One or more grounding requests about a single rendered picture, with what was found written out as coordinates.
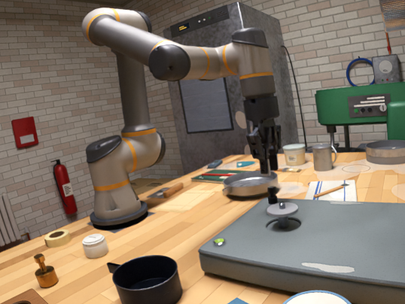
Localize cream tape roll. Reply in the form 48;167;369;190
44;229;72;248

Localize black spigot cap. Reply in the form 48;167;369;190
266;186;279;205

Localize white round dial chart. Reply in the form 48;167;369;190
281;290;353;304

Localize brass check weight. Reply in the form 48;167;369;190
33;253;59;289

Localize white radiator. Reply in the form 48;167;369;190
0;193;20;248

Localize grey wall vent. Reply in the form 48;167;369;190
379;0;405;32

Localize white blue-striped cloth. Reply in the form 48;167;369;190
304;179;358;202

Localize white plastic tub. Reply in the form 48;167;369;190
282;143;307;167

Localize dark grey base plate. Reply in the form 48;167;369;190
87;210;156;234

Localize red wall box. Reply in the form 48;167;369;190
11;116;39;150

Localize dark blue seed tin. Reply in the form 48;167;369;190
106;254;184;304

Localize red fire extinguisher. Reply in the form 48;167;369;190
51;159;78;216

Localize oak block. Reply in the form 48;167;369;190
0;287;49;304

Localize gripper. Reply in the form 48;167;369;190
242;96;283;175

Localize grey metal mug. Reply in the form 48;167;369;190
312;143;338;172

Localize white jar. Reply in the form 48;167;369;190
81;233;110;260

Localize wooden handled brush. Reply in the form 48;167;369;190
313;182;349;199

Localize grey metal cabinet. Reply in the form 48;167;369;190
163;2;300;175

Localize grey round sieve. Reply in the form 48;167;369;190
364;139;405;166

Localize green machine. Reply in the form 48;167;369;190
314;82;405;153

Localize black cable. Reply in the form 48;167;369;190
280;44;309;150

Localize grey metal scale pan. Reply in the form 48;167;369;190
221;170;279;199

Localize grey wall control box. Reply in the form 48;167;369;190
371;54;403;85

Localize grey scale body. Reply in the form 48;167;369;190
198;198;405;297

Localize green book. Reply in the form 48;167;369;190
190;169;251;184

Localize blue hose coil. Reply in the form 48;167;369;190
346;56;376;87

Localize grey scale spigot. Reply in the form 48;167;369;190
265;202;300;230

